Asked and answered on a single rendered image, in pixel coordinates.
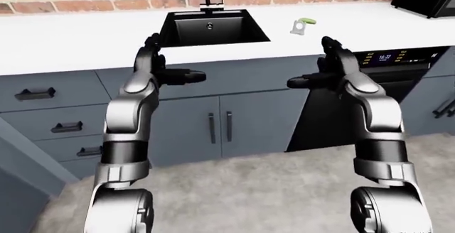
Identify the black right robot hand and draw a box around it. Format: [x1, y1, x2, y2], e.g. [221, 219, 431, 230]
[287, 36, 362, 90]

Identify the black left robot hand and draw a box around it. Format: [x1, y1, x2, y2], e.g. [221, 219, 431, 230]
[133, 33, 208, 86]

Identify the black sink basin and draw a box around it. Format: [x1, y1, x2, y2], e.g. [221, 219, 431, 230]
[158, 9, 272, 49]

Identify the grey sink front panel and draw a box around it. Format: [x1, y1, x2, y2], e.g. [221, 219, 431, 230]
[95, 53, 325, 102]

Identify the black dishwasher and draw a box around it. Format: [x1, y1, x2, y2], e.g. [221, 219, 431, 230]
[285, 45, 451, 153]

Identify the grey cabinet door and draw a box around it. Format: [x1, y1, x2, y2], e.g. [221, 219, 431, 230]
[218, 88, 311, 158]
[145, 94, 223, 163]

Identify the large grey drawer front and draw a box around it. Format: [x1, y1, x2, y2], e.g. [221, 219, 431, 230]
[0, 69, 112, 114]

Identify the grey cabinet beside dishwasher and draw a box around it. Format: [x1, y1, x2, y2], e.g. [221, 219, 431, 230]
[400, 67, 455, 139]

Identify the low grey drawer front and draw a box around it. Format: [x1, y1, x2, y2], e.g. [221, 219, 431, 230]
[33, 133, 105, 163]

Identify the medium grey drawer front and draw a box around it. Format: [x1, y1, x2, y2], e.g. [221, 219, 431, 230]
[0, 104, 109, 142]

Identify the grey corner cabinet block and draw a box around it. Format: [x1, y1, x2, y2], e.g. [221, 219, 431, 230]
[0, 116, 82, 233]

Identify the black vertical door handle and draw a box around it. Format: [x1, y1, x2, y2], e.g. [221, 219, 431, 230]
[207, 112, 218, 145]
[225, 110, 234, 142]

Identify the short black drawer handle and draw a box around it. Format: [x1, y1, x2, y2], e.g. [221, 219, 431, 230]
[75, 145, 104, 158]
[50, 120, 84, 134]

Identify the black slanted cabinet handle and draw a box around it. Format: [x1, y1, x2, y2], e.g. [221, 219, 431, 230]
[432, 97, 455, 119]

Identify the long black drawer handle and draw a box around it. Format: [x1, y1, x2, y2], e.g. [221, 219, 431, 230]
[14, 86, 57, 102]

